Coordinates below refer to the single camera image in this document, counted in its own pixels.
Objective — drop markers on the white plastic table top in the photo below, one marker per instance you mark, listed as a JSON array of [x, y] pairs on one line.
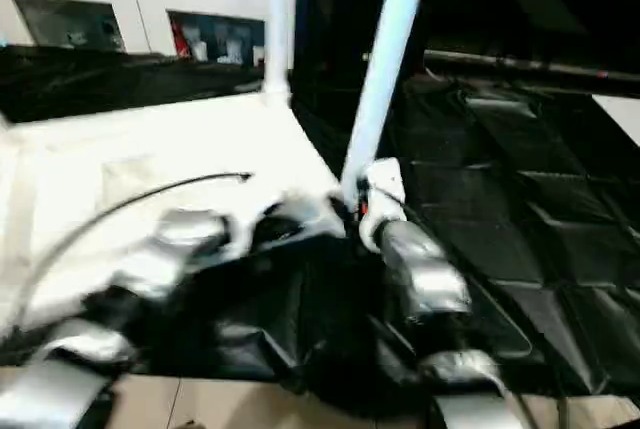
[[125, 159]]

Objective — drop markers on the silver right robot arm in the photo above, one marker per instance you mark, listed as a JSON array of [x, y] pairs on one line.
[[430, 269]]

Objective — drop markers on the small white cup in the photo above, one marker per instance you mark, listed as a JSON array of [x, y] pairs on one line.
[[200, 51]]

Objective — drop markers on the dark metal rail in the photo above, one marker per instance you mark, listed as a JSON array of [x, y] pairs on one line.
[[500, 64]]

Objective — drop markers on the white plastic table leg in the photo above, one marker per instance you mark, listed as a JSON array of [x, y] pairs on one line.
[[385, 59], [277, 24]]

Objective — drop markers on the black plastic mat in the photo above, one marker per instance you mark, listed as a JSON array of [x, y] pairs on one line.
[[500, 249]]

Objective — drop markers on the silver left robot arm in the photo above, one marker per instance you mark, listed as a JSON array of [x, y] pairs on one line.
[[165, 249]]

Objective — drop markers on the white flat board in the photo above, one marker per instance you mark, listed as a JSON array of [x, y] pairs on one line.
[[620, 119]]

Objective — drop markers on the red box in cabinet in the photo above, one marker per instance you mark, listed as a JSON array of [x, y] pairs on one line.
[[181, 39]]

